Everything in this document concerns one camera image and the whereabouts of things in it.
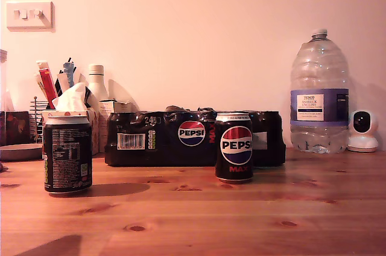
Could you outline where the black Pepsi Max can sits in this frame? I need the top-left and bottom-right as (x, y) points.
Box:
(214, 112), (254, 184)
(43, 116), (93, 195)

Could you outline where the black Pepsi Max multipack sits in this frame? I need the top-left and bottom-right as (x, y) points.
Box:
(104, 105), (286, 167)

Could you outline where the small white carton box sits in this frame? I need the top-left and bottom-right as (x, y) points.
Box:
(98, 99), (134, 154)

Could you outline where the gingerbread print tissue box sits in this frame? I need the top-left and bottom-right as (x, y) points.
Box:
(41, 110), (100, 157)

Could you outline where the white slim bottle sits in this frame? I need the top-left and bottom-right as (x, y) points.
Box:
(86, 64), (109, 109)

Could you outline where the white paper tissue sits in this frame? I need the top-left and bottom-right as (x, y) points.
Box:
(51, 82), (89, 111)

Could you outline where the large clear water bottle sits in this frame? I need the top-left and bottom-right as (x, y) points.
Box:
(289, 28), (350, 154)

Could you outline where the red snack packet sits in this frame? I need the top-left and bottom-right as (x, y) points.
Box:
(38, 67), (59, 109)

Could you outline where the cream paper packet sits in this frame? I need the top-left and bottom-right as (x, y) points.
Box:
(33, 60), (51, 102)

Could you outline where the round shallow plate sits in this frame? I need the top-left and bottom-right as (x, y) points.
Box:
(0, 143), (43, 162)

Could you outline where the metal wire rack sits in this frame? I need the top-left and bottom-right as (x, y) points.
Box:
(29, 95), (57, 144)

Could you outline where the small white round camera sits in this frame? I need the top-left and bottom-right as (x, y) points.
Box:
(346, 110), (379, 153)

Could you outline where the white wall light switch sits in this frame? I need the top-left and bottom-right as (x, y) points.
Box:
(5, 1), (55, 33)

